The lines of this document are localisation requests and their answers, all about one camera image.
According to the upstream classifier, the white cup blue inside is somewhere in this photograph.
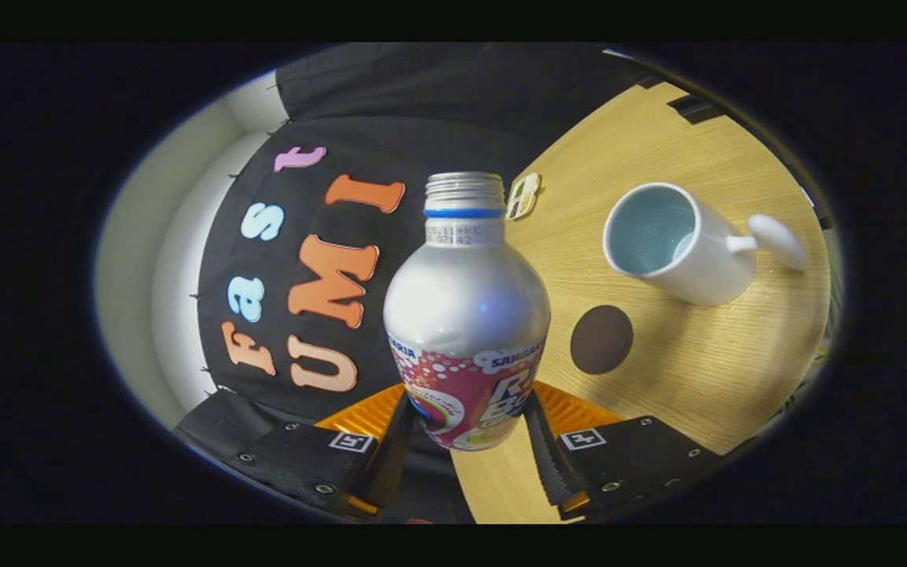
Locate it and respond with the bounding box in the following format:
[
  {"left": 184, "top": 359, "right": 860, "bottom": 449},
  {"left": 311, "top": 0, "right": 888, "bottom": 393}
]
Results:
[{"left": 602, "top": 182, "right": 808, "bottom": 307}]

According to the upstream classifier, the black backdrop cloth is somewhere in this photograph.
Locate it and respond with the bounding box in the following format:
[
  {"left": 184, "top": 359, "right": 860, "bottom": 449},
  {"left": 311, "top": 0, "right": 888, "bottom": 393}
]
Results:
[{"left": 174, "top": 43, "right": 659, "bottom": 521}]

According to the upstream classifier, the dark brown round coaster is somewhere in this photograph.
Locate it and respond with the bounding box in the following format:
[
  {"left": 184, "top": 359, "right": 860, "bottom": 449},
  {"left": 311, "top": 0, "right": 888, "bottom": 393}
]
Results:
[{"left": 570, "top": 305, "right": 635, "bottom": 376}]

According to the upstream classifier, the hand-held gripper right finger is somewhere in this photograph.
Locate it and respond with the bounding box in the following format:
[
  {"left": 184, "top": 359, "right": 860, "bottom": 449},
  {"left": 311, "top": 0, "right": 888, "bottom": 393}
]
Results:
[{"left": 523, "top": 382, "right": 726, "bottom": 521}]

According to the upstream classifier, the white divided food tray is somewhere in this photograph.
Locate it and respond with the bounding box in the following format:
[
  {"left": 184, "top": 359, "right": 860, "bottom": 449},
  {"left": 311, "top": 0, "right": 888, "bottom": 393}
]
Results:
[{"left": 505, "top": 172, "right": 542, "bottom": 221}]

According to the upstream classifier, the wooden table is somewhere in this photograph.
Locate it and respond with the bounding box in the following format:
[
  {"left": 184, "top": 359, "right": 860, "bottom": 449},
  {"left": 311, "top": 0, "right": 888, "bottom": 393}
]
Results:
[{"left": 450, "top": 79, "right": 832, "bottom": 524}]

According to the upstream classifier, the silver juice bottle pink label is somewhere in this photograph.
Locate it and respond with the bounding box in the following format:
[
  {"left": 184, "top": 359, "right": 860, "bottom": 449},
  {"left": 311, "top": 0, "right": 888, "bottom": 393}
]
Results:
[{"left": 383, "top": 172, "right": 551, "bottom": 452}]

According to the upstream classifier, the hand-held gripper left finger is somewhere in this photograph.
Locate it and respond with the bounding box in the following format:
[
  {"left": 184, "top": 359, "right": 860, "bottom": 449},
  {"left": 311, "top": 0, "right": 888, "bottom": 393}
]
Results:
[{"left": 224, "top": 384, "right": 415, "bottom": 521}]

